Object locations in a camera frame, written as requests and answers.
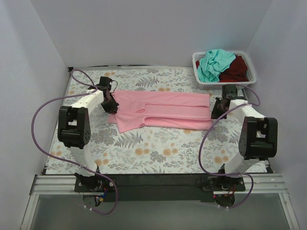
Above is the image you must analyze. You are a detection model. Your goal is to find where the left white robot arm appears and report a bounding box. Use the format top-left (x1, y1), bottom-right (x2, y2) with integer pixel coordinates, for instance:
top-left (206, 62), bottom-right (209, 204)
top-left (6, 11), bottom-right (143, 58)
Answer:
top-left (58, 77), bottom-right (119, 192)

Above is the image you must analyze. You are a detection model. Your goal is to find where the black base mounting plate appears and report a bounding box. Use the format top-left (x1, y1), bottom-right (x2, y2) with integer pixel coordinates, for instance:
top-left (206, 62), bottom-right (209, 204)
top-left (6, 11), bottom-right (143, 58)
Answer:
top-left (74, 173), bottom-right (246, 206)

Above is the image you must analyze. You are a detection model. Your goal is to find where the pink t shirt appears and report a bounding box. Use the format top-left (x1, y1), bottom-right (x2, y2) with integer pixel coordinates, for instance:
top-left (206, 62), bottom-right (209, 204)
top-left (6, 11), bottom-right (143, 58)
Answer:
top-left (107, 91), bottom-right (212, 133)

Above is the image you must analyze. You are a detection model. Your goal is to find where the aluminium frame rail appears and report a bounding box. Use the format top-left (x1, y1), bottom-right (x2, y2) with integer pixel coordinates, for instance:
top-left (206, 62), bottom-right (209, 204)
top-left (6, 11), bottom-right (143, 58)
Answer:
top-left (20, 173), bottom-right (77, 230)

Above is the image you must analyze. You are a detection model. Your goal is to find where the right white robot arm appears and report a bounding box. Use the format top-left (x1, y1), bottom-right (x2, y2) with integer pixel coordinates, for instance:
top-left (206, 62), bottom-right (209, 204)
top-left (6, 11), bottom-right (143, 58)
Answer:
top-left (211, 84), bottom-right (278, 191)

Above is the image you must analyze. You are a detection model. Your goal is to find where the dark red t shirt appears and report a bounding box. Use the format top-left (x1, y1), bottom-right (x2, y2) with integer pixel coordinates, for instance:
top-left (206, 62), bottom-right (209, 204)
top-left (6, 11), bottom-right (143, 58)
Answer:
top-left (196, 55), bottom-right (248, 82)

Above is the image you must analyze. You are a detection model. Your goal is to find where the teal t shirt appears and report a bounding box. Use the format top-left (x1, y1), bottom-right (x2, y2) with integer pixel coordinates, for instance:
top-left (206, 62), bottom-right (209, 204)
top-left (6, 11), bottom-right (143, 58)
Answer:
top-left (197, 49), bottom-right (236, 83)

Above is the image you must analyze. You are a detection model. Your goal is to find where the white plastic basket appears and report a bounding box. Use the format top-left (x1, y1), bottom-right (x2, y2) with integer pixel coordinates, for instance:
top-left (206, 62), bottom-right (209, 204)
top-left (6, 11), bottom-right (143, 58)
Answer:
top-left (192, 50), bottom-right (257, 90)

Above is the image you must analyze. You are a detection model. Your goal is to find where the floral table mat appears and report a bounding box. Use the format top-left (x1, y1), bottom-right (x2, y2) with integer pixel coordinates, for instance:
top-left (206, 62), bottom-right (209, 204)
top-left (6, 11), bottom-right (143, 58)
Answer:
top-left (45, 68), bottom-right (268, 174)

